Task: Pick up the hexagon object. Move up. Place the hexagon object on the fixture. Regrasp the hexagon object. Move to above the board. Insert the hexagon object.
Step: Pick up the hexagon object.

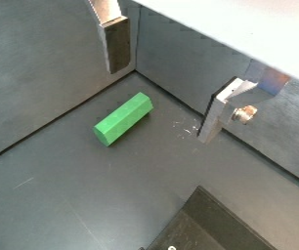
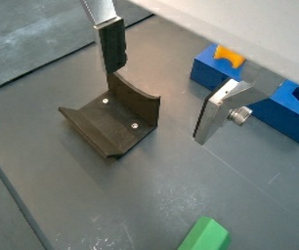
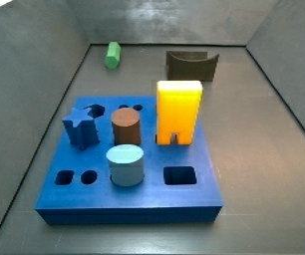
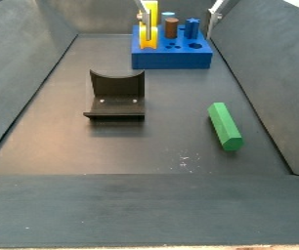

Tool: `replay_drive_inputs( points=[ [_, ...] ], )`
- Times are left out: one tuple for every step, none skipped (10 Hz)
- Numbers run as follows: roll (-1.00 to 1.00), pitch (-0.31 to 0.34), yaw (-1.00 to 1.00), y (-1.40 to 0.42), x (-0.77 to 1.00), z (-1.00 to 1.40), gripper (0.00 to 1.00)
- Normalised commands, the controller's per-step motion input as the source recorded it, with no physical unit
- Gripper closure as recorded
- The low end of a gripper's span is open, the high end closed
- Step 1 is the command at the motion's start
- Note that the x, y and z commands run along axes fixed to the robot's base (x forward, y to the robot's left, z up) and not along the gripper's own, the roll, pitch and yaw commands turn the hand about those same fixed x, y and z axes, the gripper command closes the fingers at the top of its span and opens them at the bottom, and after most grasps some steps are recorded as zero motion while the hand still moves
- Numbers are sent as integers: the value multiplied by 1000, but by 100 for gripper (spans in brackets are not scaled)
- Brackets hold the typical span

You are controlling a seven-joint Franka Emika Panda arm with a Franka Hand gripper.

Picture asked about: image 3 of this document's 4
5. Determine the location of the yellow arch block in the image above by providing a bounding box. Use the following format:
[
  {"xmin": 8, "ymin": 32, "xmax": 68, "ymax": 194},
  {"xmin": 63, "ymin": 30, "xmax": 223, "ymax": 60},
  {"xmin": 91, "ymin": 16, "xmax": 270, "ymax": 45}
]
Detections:
[{"xmin": 157, "ymin": 81, "xmax": 202, "ymax": 145}]

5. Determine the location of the dark blue star peg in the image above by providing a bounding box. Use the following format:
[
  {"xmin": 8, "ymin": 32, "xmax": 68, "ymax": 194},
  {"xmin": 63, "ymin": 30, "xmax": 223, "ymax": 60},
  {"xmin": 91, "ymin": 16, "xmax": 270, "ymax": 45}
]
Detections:
[{"xmin": 63, "ymin": 108, "xmax": 100, "ymax": 150}]

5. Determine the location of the green hexagon prism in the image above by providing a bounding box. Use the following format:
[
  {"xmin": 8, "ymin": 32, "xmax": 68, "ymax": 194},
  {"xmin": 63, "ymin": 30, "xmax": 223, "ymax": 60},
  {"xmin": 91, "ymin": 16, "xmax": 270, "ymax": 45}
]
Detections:
[{"xmin": 106, "ymin": 42, "xmax": 122, "ymax": 69}]

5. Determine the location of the black curved cradle stand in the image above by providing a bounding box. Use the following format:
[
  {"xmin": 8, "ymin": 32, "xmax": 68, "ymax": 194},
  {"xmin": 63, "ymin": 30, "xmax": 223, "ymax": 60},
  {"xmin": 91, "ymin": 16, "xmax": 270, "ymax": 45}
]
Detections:
[{"xmin": 166, "ymin": 51, "xmax": 219, "ymax": 82}]

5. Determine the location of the light blue cylinder peg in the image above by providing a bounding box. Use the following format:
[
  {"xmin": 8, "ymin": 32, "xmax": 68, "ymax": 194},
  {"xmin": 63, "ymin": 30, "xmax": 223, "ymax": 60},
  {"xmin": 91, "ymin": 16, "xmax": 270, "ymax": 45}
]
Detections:
[{"xmin": 107, "ymin": 144, "xmax": 146, "ymax": 186}]

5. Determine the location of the blue foam peg board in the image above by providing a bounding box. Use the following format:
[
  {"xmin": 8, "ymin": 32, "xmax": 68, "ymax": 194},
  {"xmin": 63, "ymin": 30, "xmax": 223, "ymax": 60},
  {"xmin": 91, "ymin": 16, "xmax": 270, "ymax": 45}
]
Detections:
[{"xmin": 36, "ymin": 96, "xmax": 223, "ymax": 225}]

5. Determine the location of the brown cylinder peg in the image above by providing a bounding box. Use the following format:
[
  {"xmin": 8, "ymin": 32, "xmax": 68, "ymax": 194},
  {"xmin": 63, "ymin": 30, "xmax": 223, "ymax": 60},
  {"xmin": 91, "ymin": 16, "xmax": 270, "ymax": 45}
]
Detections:
[{"xmin": 112, "ymin": 108, "xmax": 142, "ymax": 145}]

